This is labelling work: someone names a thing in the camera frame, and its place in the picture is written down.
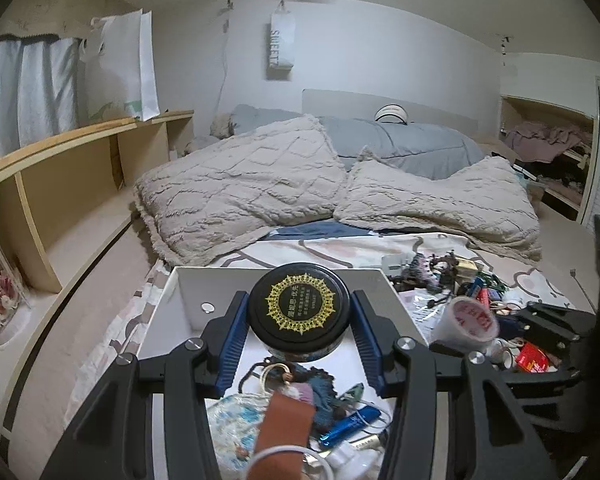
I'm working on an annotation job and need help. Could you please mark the white tote bag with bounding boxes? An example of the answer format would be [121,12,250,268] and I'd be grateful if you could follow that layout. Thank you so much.
[80,8,161,122]

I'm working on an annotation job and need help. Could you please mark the dark figurine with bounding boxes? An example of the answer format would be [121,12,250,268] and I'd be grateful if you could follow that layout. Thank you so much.
[405,252,461,283]

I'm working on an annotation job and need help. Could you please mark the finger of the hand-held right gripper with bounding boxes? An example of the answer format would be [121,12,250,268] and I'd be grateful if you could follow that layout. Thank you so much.
[497,301,598,343]
[490,367,583,401]

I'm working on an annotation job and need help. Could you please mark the white fluffy item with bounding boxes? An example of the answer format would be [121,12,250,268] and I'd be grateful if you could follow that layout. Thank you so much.
[347,452,386,480]

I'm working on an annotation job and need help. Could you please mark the pale headboard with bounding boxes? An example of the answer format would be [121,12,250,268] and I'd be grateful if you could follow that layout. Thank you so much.
[301,88,481,133]

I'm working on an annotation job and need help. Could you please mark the white cable loop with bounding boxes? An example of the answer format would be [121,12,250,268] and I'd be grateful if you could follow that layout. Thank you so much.
[252,445,336,480]

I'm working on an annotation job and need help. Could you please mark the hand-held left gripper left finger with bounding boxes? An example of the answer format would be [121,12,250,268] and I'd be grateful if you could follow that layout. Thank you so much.
[40,290,251,480]

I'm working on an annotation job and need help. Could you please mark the wooden bedside shelf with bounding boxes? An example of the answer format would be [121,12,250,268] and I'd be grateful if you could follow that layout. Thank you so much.
[0,110,196,306]

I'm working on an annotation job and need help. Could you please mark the white cardboard box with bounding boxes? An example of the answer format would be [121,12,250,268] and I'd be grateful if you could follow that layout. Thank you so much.
[137,266,431,480]

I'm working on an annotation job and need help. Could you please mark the floral fabric pouch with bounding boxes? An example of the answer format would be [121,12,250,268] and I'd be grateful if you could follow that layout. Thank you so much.
[207,392,276,471]

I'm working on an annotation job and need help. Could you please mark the blue lighter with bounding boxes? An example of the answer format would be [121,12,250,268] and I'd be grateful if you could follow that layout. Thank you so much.
[317,406,383,451]

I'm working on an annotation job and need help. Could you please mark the gold tube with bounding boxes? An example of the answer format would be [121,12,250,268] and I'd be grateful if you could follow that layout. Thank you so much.
[350,432,386,453]

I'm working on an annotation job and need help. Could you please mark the green circuit board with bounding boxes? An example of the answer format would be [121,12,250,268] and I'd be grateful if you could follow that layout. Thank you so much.
[337,382,366,406]

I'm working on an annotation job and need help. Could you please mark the grey pillow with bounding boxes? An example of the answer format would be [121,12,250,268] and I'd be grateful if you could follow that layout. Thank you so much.
[230,104,486,181]

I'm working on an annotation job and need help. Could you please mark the white round helmet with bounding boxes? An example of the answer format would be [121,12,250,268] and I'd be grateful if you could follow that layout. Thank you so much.
[374,104,411,125]

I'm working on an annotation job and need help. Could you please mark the dark crochet piece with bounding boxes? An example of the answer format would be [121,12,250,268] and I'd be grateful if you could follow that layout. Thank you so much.
[245,357,336,431]

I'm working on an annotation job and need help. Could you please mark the brown leather sleeve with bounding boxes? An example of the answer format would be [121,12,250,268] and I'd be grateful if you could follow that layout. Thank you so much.
[250,392,317,480]

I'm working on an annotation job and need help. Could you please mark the pale blue curtain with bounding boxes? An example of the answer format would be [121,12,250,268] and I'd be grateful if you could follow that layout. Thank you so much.
[0,35,81,166]

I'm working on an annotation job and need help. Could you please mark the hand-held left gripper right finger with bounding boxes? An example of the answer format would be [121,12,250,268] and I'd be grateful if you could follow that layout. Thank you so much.
[350,290,551,480]

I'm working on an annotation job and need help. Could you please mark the heap of clothes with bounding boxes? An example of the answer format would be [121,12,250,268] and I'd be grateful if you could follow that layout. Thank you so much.
[504,124,593,196]

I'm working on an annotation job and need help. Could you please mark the white hanging cord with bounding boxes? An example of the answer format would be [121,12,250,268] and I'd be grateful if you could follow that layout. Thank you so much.
[215,0,236,116]

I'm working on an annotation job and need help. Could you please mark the red packet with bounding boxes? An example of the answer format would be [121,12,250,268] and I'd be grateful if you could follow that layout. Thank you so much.
[515,342,551,373]

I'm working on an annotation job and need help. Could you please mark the wooden closet shelf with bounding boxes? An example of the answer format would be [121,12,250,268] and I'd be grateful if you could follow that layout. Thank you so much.
[499,96,595,221]

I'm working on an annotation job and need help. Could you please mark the black round tin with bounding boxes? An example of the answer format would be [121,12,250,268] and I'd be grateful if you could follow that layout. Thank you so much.
[246,263,352,362]

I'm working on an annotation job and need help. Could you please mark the hanging white paper bag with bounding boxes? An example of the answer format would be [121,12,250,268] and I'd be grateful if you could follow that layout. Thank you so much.
[267,2,297,81]

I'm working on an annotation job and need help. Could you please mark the dark blue cloth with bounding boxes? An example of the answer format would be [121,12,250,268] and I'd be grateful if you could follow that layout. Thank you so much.
[267,222,376,241]

